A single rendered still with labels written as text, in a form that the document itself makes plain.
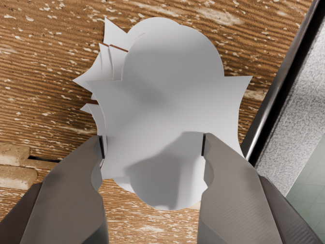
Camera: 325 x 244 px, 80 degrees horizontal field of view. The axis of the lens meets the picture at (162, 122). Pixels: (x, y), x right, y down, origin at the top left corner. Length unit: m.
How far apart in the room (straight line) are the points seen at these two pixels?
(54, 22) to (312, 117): 0.35
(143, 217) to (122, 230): 0.05
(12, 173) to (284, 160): 0.40
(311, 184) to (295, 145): 1.74
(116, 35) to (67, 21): 0.06
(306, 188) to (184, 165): 1.98
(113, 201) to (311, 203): 2.08
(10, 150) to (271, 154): 0.37
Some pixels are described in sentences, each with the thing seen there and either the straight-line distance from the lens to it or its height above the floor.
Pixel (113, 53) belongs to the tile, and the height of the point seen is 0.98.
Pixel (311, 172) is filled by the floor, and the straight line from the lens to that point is 2.00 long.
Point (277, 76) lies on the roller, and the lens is 0.29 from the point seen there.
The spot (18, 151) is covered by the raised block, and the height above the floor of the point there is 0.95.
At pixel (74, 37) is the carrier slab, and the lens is 0.24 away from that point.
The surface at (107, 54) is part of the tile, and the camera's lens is 0.19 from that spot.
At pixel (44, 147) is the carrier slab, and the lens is 0.31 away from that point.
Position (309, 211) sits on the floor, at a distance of 2.37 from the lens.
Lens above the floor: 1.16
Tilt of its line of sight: 63 degrees down
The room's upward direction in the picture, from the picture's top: 175 degrees clockwise
